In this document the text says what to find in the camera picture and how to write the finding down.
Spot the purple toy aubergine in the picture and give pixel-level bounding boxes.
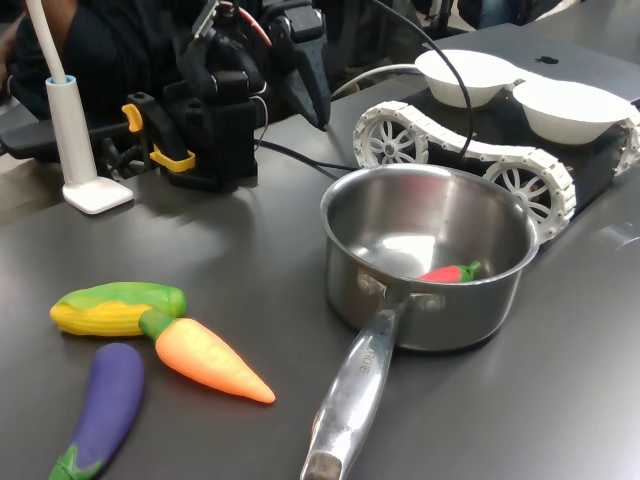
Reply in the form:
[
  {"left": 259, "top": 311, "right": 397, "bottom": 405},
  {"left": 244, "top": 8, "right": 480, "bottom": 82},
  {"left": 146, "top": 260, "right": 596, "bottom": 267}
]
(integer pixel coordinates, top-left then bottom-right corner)
[{"left": 48, "top": 342, "right": 146, "bottom": 480}]

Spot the black office chair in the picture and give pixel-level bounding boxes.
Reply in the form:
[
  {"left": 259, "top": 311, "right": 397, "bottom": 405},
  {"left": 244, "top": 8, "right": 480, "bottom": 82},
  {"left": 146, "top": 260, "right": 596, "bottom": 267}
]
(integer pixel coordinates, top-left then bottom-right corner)
[{"left": 324, "top": 0, "right": 426, "bottom": 71}]

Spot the white bowl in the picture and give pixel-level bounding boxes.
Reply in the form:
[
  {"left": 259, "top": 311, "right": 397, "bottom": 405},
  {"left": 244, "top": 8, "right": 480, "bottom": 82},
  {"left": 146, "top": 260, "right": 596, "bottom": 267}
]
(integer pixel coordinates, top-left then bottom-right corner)
[
  {"left": 414, "top": 48, "right": 521, "bottom": 109},
  {"left": 512, "top": 79, "right": 634, "bottom": 146}
]

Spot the black and yellow clamp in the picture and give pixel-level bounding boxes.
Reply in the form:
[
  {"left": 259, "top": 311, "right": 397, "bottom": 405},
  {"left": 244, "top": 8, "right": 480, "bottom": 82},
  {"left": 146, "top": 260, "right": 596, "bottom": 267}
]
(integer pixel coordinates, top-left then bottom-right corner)
[{"left": 122, "top": 92, "right": 196, "bottom": 174}]

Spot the person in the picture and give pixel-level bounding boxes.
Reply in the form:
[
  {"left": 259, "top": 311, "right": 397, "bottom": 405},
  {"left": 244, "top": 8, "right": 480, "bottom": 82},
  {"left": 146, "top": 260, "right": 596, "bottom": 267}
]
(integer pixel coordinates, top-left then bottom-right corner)
[{"left": 0, "top": 0, "right": 201, "bottom": 121}]

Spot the tracked vehicle with white tracks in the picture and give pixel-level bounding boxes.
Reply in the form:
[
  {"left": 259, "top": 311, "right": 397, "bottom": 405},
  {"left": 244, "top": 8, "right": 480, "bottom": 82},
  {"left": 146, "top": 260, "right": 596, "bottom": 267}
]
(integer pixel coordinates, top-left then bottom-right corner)
[{"left": 352, "top": 82, "right": 640, "bottom": 246}]

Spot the red toy chilli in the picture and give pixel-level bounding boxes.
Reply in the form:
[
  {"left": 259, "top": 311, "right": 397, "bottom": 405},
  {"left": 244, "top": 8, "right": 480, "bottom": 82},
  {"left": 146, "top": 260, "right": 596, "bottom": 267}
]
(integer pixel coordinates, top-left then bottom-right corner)
[{"left": 417, "top": 259, "right": 485, "bottom": 285}]

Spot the grey closed laptop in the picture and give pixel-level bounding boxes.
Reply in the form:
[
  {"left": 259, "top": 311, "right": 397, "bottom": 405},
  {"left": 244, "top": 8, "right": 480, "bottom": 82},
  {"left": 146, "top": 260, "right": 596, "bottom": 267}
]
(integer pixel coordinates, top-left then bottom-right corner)
[{"left": 422, "top": 22, "right": 640, "bottom": 106}]

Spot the black chair armrest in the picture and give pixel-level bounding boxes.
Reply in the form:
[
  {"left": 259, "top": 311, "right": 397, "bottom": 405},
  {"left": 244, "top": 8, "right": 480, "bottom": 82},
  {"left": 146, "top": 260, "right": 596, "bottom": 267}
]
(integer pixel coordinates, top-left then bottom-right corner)
[{"left": 0, "top": 119, "right": 129, "bottom": 162}]

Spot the orange toy carrot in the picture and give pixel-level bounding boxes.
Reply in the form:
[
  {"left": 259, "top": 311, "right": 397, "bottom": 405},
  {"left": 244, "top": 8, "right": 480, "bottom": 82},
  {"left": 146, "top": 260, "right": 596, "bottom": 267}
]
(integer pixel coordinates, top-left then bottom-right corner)
[{"left": 138, "top": 308, "right": 277, "bottom": 405}]

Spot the yellow green toy corn cob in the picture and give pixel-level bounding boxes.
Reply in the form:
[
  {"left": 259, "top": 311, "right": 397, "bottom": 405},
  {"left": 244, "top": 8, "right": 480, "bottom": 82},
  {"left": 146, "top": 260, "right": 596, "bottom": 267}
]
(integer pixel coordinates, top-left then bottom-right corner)
[{"left": 48, "top": 281, "right": 188, "bottom": 337}]

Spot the red black white servo wire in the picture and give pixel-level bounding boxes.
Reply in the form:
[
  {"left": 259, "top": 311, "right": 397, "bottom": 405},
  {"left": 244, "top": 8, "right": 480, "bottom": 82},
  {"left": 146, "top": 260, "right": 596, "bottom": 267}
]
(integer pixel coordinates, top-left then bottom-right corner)
[{"left": 237, "top": 4, "right": 275, "bottom": 50}]

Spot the white cable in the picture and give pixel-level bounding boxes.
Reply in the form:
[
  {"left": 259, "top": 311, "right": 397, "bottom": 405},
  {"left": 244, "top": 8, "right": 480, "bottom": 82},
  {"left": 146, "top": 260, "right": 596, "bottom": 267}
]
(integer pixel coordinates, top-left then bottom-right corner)
[{"left": 328, "top": 63, "right": 421, "bottom": 101}]

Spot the long black cable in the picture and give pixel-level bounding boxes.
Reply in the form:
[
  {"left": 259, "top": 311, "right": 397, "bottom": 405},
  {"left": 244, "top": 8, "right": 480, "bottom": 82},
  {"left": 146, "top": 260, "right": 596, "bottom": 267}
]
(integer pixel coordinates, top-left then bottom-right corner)
[{"left": 254, "top": 0, "right": 475, "bottom": 181}]

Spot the white post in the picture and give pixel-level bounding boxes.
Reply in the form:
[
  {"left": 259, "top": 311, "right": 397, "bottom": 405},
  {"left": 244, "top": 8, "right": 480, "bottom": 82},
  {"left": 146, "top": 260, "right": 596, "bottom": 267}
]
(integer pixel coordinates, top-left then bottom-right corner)
[{"left": 24, "top": 0, "right": 135, "bottom": 216}]

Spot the steel pan with long handle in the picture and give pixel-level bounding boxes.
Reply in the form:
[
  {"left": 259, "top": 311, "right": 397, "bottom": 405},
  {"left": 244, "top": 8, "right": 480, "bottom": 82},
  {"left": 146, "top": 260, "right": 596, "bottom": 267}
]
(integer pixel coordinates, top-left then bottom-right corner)
[{"left": 299, "top": 164, "right": 542, "bottom": 480}]

